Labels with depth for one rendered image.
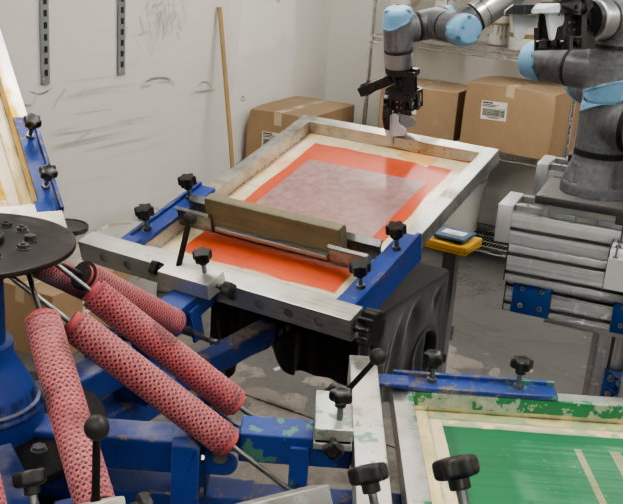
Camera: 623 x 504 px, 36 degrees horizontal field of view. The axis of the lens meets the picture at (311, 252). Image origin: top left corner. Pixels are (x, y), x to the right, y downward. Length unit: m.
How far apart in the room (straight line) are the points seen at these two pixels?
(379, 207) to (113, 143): 2.58
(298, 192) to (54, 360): 1.21
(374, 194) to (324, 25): 3.91
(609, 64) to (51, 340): 1.11
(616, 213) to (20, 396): 1.28
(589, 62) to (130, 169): 3.27
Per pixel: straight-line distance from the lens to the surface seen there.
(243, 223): 2.15
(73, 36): 4.42
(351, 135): 2.62
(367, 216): 2.25
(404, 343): 2.38
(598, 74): 1.86
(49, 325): 1.33
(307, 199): 2.34
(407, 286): 2.38
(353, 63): 6.18
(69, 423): 1.24
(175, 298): 1.88
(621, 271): 2.08
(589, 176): 2.16
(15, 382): 1.51
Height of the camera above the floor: 1.77
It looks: 19 degrees down
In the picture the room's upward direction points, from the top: 4 degrees clockwise
